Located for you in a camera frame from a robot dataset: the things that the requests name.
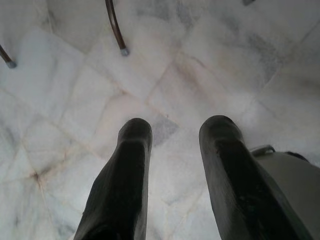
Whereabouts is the brown chair leg grey foot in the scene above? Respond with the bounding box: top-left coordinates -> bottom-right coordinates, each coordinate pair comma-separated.
105,0 -> 131,57
0,44 -> 18,69

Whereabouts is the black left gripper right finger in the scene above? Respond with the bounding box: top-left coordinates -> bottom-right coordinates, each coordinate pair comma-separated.
198,115 -> 314,240

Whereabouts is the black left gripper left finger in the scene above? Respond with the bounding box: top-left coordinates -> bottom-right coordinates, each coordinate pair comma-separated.
73,117 -> 153,240

